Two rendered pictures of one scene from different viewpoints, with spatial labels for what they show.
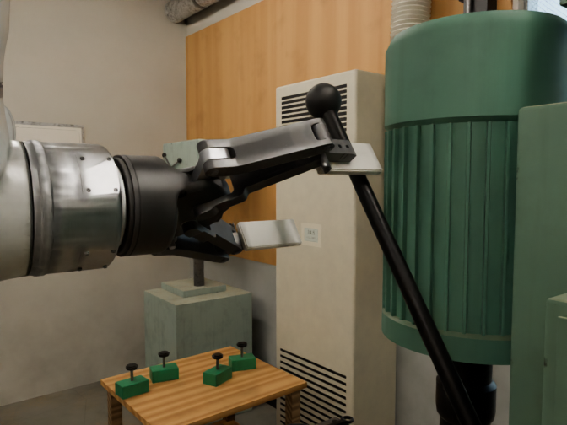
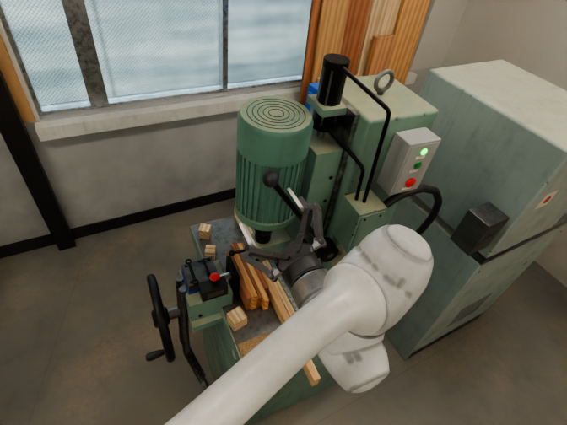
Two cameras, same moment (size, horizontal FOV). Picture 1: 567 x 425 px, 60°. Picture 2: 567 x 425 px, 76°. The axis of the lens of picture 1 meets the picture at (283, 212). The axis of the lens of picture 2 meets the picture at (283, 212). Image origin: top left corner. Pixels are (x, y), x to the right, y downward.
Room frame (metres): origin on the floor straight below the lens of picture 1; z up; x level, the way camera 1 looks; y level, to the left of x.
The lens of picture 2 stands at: (0.40, 0.55, 1.92)
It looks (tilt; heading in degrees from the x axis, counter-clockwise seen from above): 44 degrees down; 274
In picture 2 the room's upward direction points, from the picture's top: 9 degrees clockwise
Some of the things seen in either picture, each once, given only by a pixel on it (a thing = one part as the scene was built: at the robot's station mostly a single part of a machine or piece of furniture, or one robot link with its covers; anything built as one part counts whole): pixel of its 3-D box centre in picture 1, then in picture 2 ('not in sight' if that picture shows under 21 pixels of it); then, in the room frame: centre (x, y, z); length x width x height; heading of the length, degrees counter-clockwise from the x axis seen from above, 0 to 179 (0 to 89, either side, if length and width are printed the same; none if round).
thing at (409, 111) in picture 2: not in sight; (346, 197); (0.27, -0.36, 1.16); 0.22 x 0.22 x 0.72; 36
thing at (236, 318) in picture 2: not in sight; (236, 318); (0.53, 0.01, 0.92); 0.05 x 0.05 x 0.04; 49
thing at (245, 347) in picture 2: not in sight; (266, 346); (0.42, 0.07, 0.92); 0.14 x 0.09 x 0.04; 36
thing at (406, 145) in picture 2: not in sight; (407, 162); (0.16, -0.27, 1.40); 0.10 x 0.06 x 0.16; 36
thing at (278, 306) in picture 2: not in sight; (275, 300); (0.43, -0.08, 0.92); 0.54 x 0.02 x 0.04; 126
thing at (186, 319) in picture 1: (199, 277); not in sight; (2.83, 0.49, 0.79); 0.62 x 0.48 x 1.58; 37
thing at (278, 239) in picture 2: not in sight; (267, 246); (0.49, -0.20, 1.03); 0.14 x 0.07 x 0.09; 36
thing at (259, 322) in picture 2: not in sight; (230, 289); (0.58, -0.12, 0.87); 0.61 x 0.30 x 0.06; 126
